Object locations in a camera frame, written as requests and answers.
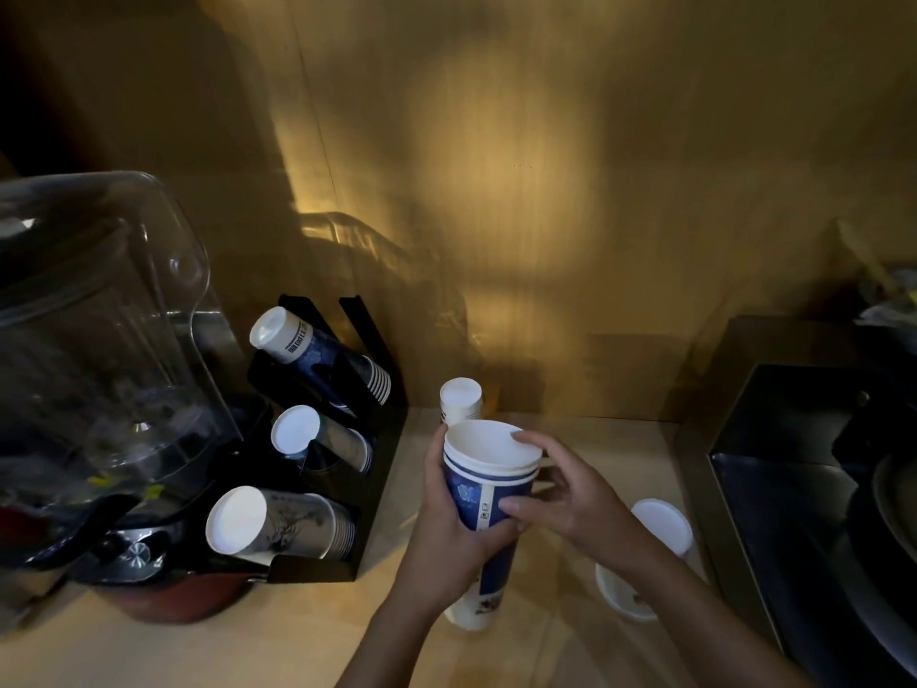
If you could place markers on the person's left hand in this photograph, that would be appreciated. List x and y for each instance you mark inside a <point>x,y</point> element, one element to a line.
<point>438,544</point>

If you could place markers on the person's right hand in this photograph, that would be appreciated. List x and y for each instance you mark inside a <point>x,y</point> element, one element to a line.
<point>584,505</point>

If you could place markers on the person's right middle finger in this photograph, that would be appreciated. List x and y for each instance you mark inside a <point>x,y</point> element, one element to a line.
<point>543,487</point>

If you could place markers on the person's right thumb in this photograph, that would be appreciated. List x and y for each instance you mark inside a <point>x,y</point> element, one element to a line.
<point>526,505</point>

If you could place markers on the person's left thumb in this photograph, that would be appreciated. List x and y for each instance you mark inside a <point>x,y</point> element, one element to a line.
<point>435,465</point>

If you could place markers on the stack of blue paper cups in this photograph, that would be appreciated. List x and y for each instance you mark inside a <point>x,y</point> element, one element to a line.
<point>481,508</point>

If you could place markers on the person's right forearm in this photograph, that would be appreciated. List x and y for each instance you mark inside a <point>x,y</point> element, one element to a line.
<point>706,626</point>

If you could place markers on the person's left forearm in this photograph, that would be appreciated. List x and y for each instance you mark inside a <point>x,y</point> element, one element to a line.
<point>394,637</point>

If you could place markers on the black cup holder rack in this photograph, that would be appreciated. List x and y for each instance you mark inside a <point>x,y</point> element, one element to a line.
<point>337,451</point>

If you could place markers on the grey paper cup stack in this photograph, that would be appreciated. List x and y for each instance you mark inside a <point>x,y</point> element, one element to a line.
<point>322,440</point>

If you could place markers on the blue patterned cup stack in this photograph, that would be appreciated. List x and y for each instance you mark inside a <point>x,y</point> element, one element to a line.
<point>322,354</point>

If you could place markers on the white floral cup stack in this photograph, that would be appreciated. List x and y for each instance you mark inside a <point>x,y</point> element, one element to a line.
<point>279,526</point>

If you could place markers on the black sink basin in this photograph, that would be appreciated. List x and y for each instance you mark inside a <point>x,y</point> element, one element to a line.
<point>809,494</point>

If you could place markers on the black blender base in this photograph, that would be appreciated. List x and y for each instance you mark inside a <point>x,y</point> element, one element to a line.
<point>136,558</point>

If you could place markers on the clear blender sound cover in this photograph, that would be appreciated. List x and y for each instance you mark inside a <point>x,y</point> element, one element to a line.
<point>100,329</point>

